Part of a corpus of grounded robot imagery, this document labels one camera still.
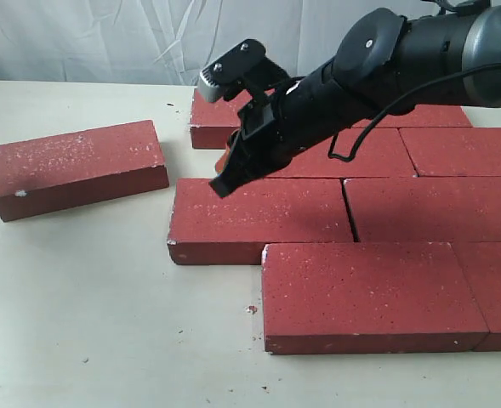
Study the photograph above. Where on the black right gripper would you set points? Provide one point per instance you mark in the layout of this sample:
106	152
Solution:
297	116

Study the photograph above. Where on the red brick second row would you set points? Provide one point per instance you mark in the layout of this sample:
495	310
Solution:
381	155

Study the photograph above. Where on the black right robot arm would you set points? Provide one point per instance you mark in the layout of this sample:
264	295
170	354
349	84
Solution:
386	65

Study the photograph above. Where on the red brick front row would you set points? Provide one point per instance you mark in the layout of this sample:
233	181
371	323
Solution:
367	298

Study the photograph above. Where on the red brick third row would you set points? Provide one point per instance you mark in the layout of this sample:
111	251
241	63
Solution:
450	209

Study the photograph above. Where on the white backdrop curtain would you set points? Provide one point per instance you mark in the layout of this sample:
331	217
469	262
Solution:
163	42

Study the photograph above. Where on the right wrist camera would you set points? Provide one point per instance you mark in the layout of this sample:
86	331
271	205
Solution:
245	67

